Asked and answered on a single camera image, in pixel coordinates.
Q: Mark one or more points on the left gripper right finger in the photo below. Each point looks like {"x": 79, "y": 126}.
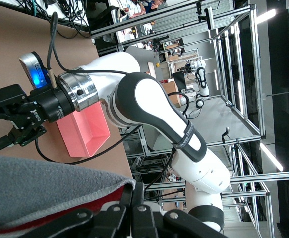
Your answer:
{"x": 154, "y": 225}

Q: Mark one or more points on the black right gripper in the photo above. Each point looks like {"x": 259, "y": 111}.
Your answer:
{"x": 50, "y": 104}

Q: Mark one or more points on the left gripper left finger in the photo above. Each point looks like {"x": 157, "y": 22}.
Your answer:
{"x": 104, "y": 223}

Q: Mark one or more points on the grey and red cloth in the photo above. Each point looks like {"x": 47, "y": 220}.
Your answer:
{"x": 35, "y": 183}

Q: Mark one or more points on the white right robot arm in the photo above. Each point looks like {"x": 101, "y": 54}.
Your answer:
{"x": 146, "y": 104}

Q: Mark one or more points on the pink plastic bin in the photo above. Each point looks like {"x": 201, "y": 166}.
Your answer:
{"x": 89, "y": 134}

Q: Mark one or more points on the brown cardboard box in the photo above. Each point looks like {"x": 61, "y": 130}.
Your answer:
{"x": 171, "y": 91}

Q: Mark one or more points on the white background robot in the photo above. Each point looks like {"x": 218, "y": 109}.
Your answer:
{"x": 202, "y": 81}

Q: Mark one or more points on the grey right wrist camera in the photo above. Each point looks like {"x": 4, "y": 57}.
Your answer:
{"x": 31, "y": 67}

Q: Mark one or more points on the aluminium profile frame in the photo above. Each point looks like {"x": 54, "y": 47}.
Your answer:
{"x": 257, "y": 74}

